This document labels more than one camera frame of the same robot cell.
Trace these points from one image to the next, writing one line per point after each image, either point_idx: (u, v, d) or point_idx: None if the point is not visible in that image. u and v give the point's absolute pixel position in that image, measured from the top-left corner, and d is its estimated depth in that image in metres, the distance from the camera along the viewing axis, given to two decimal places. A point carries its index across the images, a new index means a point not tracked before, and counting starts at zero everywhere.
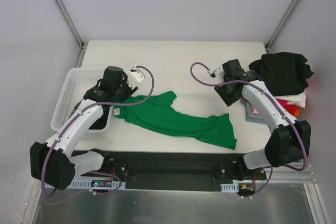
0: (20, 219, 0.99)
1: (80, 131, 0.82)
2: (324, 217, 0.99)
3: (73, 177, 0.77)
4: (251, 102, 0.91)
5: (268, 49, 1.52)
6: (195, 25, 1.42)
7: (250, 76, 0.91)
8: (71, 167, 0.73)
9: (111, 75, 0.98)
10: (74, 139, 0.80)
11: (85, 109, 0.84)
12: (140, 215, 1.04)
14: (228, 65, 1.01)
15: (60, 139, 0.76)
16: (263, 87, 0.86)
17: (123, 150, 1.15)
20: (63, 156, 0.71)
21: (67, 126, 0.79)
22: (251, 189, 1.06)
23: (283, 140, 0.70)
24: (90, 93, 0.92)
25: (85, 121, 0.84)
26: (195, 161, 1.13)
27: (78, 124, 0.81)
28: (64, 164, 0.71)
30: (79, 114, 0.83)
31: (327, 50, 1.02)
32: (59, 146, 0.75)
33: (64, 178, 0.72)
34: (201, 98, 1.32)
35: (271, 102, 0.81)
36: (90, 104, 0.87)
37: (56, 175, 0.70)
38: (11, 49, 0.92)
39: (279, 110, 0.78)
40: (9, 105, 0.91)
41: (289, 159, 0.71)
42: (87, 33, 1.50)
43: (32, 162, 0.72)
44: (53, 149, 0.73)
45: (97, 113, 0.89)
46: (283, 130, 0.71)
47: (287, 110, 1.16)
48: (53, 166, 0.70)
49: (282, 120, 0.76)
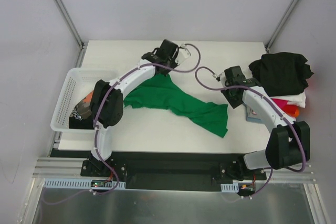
0: (20, 219, 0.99)
1: (133, 84, 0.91)
2: (324, 217, 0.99)
3: (119, 119, 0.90)
4: (250, 105, 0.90)
5: (268, 49, 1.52)
6: (195, 25, 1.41)
7: (250, 82, 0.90)
8: (121, 109, 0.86)
9: (169, 43, 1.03)
10: (128, 88, 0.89)
11: (143, 65, 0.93)
12: (140, 215, 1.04)
14: (230, 71, 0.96)
15: (120, 82, 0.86)
16: (262, 92, 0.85)
17: (123, 150, 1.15)
20: (120, 98, 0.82)
21: (127, 74, 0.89)
22: (251, 189, 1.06)
23: (282, 140, 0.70)
24: (148, 55, 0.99)
25: (141, 76, 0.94)
26: (195, 161, 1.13)
27: (135, 76, 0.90)
28: (120, 104, 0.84)
30: (137, 68, 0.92)
31: (327, 50, 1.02)
32: (118, 87, 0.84)
33: (115, 115, 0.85)
34: (201, 98, 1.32)
35: (271, 105, 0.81)
36: (147, 62, 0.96)
37: (113, 112, 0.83)
38: (11, 50, 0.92)
39: (277, 112, 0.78)
40: (9, 105, 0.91)
41: (289, 161, 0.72)
42: (87, 33, 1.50)
43: (94, 95, 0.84)
44: (113, 87, 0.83)
45: (150, 73, 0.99)
46: (282, 130, 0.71)
47: (286, 110, 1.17)
48: (112, 104, 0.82)
49: (281, 121, 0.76)
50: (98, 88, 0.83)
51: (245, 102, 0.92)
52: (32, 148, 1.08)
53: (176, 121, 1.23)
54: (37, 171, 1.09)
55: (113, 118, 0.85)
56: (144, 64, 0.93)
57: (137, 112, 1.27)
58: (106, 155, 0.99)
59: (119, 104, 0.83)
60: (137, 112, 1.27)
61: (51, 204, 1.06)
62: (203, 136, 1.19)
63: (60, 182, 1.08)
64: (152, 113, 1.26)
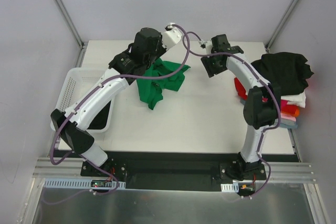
0: (20, 219, 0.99)
1: (97, 106, 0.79)
2: (324, 216, 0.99)
3: (91, 142, 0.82)
4: (233, 72, 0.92)
5: (268, 49, 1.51)
6: (195, 25, 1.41)
7: (234, 49, 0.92)
8: (85, 137, 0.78)
9: (142, 39, 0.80)
10: (90, 114, 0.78)
11: (105, 81, 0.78)
12: (140, 215, 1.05)
14: (216, 39, 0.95)
15: (76, 111, 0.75)
16: (243, 58, 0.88)
17: (122, 151, 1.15)
20: (76, 131, 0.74)
21: (85, 98, 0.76)
22: (251, 189, 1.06)
23: (256, 98, 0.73)
24: (115, 62, 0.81)
25: (107, 93, 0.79)
26: (195, 161, 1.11)
27: (95, 99, 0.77)
28: (81, 132, 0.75)
30: (98, 86, 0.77)
31: (327, 50, 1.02)
32: (74, 118, 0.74)
33: (81, 145, 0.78)
34: (201, 98, 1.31)
35: (250, 70, 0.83)
36: (113, 75, 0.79)
37: (73, 142, 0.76)
38: (11, 50, 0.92)
39: (254, 75, 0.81)
40: (9, 105, 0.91)
41: (262, 119, 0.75)
42: (87, 33, 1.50)
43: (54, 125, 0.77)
44: (68, 120, 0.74)
45: (123, 84, 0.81)
46: (256, 90, 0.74)
47: (287, 110, 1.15)
48: (70, 135, 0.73)
49: (257, 83, 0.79)
50: (55, 120, 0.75)
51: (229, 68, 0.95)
52: (32, 148, 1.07)
53: (176, 121, 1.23)
54: (37, 171, 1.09)
55: (74, 147, 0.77)
56: (107, 80, 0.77)
57: (137, 112, 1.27)
58: (101, 161, 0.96)
59: (79, 134, 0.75)
60: (137, 112, 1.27)
61: (51, 204, 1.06)
62: (203, 137, 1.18)
63: (60, 182, 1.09)
64: (151, 113, 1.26)
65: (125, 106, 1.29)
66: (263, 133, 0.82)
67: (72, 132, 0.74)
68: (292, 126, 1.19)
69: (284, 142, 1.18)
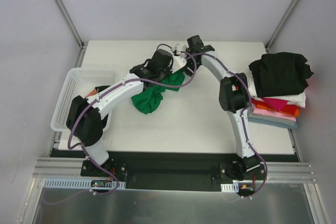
0: (20, 219, 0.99)
1: (116, 100, 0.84)
2: (324, 216, 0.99)
3: (100, 136, 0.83)
4: (207, 66, 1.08)
5: (268, 49, 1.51)
6: (194, 25, 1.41)
7: (206, 48, 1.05)
8: (98, 128, 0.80)
9: (160, 54, 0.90)
10: (109, 106, 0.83)
11: (129, 80, 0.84)
12: (140, 215, 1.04)
14: (190, 40, 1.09)
15: (100, 99, 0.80)
16: (214, 54, 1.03)
17: (122, 151, 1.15)
20: (96, 119, 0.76)
21: (109, 91, 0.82)
22: (251, 189, 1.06)
23: (228, 87, 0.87)
24: (136, 69, 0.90)
25: (127, 92, 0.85)
26: (195, 161, 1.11)
27: (117, 93, 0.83)
28: (97, 121, 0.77)
30: (121, 83, 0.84)
31: (327, 50, 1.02)
32: (97, 105, 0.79)
33: (93, 136, 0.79)
34: (201, 97, 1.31)
35: (221, 64, 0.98)
36: (134, 77, 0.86)
37: (88, 129, 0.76)
38: (11, 50, 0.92)
39: (224, 68, 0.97)
40: (9, 105, 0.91)
41: (234, 103, 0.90)
42: (87, 33, 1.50)
43: (71, 112, 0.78)
44: (91, 106, 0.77)
45: (139, 88, 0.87)
46: (227, 80, 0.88)
47: (286, 110, 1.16)
48: (90, 120, 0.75)
49: (228, 74, 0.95)
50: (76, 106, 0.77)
51: (203, 63, 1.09)
52: (32, 148, 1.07)
53: (176, 121, 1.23)
54: (37, 171, 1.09)
55: (87, 136, 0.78)
56: (130, 80, 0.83)
57: (137, 112, 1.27)
58: (102, 160, 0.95)
59: (97, 121, 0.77)
60: (137, 112, 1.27)
61: (51, 204, 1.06)
62: (203, 137, 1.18)
63: (60, 182, 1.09)
64: (151, 113, 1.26)
65: (125, 106, 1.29)
66: (242, 116, 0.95)
67: (92, 117, 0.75)
68: (292, 126, 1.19)
69: (284, 142, 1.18)
